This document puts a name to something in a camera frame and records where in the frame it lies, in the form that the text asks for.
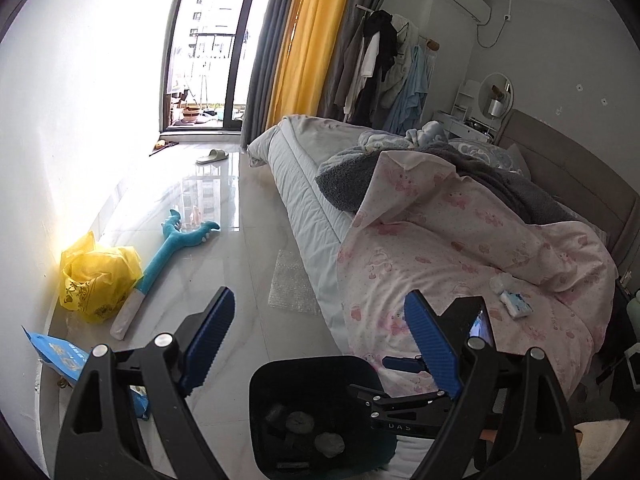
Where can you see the blue plush toy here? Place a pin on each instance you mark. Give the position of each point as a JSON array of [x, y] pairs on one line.
[[165, 255]]

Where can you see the black trash bin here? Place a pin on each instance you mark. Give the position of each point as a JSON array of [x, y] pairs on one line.
[[310, 385]]

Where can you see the pink printed blanket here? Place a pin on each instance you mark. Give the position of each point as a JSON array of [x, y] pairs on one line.
[[450, 240]]

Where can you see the yellow plastic bag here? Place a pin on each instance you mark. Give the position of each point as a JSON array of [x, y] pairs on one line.
[[95, 280]]

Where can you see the white shirt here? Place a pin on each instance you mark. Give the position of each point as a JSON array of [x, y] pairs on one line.
[[367, 60]]

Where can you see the grey coat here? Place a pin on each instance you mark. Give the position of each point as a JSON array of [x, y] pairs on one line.
[[345, 80]]

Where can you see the round mirror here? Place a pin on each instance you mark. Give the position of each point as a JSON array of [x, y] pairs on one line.
[[497, 85]]

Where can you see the off-white jacket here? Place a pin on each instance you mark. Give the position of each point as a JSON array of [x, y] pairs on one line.
[[402, 60]]

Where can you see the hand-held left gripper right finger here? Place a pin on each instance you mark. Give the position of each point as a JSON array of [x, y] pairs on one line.
[[432, 345]]

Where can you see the wooden basin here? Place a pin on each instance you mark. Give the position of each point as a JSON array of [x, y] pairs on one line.
[[191, 114]]

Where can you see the white mattress sheet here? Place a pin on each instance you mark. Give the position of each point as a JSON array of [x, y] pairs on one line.
[[300, 175]]

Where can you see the white dresser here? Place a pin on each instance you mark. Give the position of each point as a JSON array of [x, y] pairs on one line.
[[460, 125]]

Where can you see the white small shelf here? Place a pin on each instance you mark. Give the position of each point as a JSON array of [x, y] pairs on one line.
[[465, 97]]

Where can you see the brown bed headboard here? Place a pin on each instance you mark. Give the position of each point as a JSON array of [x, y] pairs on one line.
[[575, 170]]

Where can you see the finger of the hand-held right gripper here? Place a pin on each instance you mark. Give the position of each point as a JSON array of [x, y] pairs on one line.
[[402, 363], [390, 400]]

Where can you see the dark floor brush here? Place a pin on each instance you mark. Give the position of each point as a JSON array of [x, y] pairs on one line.
[[162, 147]]

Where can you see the pale green bottle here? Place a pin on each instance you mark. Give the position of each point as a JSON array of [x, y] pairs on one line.
[[634, 310]]

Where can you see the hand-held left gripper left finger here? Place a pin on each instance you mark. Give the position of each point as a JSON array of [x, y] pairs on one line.
[[210, 340]]

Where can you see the patterned pillow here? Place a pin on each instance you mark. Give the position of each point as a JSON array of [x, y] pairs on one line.
[[480, 152]]

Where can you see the bubble wrap sheet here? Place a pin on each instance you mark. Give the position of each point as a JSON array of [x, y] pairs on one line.
[[295, 282]]

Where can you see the grey curtain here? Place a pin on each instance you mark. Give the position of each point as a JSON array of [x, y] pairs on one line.
[[360, 35], [267, 60]]

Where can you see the grey fleece blanket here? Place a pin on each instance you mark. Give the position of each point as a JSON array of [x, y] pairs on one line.
[[500, 180]]

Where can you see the black sliding door frame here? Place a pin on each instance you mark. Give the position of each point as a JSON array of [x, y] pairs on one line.
[[235, 60]]

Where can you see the light blue plush blanket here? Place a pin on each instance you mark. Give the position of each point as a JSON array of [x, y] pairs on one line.
[[425, 135]]

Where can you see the clothes rack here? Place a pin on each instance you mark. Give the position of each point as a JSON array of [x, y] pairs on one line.
[[430, 41]]

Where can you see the grey paper ball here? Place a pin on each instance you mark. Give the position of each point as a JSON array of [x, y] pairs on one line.
[[275, 415], [330, 444], [299, 422]]

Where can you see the light blue tissue packet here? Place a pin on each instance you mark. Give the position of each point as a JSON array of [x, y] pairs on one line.
[[517, 305]]

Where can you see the beige slipper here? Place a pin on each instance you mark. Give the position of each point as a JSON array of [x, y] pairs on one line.
[[212, 156]]

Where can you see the blue flat packet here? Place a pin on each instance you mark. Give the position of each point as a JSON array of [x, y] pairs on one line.
[[57, 352]]

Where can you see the white tissue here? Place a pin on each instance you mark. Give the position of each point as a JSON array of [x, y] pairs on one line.
[[501, 283]]

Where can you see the yellow curtain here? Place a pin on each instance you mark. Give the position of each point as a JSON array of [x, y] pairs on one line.
[[310, 45]]

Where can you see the light blue garment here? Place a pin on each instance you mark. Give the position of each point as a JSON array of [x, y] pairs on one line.
[[412, 95]]

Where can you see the white fluffy cloth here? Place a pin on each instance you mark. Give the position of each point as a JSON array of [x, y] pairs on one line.
[[602, 440]]

